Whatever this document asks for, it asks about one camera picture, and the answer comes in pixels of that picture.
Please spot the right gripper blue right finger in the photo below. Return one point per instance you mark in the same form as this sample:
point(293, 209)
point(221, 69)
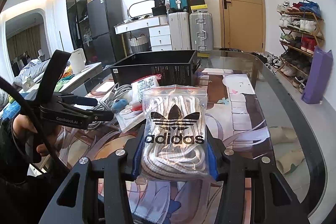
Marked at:
point(212, 161)

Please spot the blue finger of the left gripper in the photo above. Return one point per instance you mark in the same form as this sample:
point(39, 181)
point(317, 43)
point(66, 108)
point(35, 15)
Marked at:
point(96, 116)
point(84, 101)

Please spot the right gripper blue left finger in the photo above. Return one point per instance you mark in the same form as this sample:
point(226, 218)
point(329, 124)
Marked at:
point(136, 168)

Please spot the white plush toy blue beak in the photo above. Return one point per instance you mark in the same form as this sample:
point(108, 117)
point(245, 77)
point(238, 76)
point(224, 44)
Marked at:
point(119, 105)

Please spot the white sachet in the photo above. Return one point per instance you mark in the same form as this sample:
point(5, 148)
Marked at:
point(127, 118)

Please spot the adidas bag with rope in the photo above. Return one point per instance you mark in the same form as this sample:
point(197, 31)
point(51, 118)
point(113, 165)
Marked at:
point(175, 144)

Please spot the red white snack packet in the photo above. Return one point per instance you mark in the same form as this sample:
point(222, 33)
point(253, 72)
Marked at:
point(139, 86)

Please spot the black cardboard storage box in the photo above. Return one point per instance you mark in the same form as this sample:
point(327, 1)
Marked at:
point(175, 67)

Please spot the person left hand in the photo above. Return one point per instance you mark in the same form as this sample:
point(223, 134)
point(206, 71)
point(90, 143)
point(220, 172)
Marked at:
point(22, 127)

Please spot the grey side cabinet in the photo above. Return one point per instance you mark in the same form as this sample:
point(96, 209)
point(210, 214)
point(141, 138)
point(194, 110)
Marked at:
point(80, 78)

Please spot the white electric kettle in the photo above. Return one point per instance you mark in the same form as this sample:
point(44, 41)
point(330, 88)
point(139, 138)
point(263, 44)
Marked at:
point(77, 60)

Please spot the woven laundry basket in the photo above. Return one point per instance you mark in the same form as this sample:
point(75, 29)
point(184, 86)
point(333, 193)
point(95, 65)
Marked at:
point(139, 44)

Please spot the black refrigerator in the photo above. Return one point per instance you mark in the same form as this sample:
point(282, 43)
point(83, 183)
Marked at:
point(103, 16)

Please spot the white drawer desk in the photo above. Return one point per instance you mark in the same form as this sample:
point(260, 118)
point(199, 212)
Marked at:
point(157, 28)

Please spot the black glass cabinet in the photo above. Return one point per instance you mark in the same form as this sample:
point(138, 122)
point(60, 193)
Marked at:
point(80, 32)

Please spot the black handbag on desk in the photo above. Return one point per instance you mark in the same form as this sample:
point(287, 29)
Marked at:
point(159, 8)

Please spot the white suitcase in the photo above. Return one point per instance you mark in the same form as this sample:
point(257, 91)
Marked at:
point(179, 30)

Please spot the purple bag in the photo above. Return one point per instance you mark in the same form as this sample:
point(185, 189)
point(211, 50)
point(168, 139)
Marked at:
point(319, 75)

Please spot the silver suitcase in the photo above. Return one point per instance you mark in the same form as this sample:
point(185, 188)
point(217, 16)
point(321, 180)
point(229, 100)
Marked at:
point(201, 31)

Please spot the wooden shoe rack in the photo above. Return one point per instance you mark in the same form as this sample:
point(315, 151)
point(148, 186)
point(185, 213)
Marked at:
point(300, 24)

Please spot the wooden door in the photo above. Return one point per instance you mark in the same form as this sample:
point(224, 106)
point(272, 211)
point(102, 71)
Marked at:
point(242, 24)

